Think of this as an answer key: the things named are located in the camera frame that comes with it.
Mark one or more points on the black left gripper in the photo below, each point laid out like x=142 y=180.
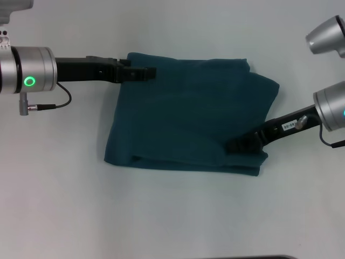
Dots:
x=83 y=69

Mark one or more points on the teal blue printed t-shirt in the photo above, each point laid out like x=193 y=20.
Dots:
x=188 y=116

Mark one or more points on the silver metal elbow connector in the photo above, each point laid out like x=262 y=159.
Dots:
x=23 y=105
x=300 y=122

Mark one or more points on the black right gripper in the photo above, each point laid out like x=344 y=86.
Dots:
x=291 y=126

